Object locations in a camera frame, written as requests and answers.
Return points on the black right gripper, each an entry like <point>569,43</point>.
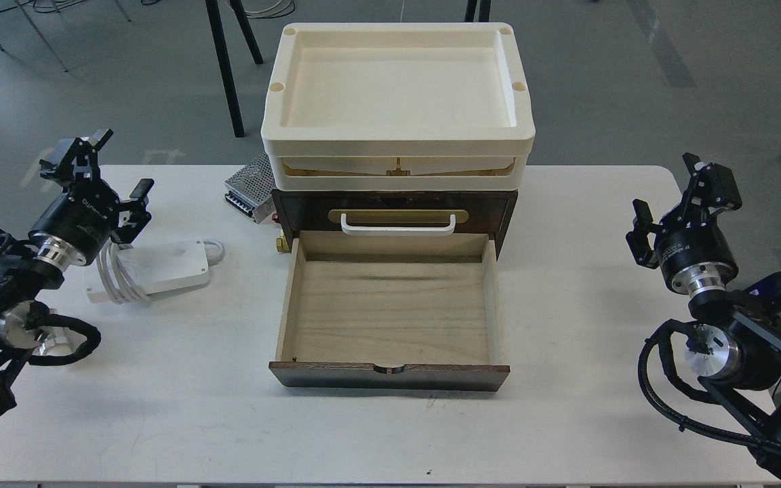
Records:
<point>691,237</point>

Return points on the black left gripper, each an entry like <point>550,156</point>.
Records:
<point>88,214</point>

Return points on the white charger with cable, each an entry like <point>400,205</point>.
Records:
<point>124,273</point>

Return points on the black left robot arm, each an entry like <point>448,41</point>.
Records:
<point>29,333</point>

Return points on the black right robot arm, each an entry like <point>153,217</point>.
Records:
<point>730,353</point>

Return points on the metal mesh power supply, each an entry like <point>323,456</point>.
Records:
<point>249,190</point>

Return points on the grey chair legs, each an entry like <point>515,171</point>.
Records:
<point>21,36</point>

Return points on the cream plastic tray top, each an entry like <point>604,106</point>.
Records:
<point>398,107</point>

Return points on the open wooden drawer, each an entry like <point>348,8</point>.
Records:
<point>395,312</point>

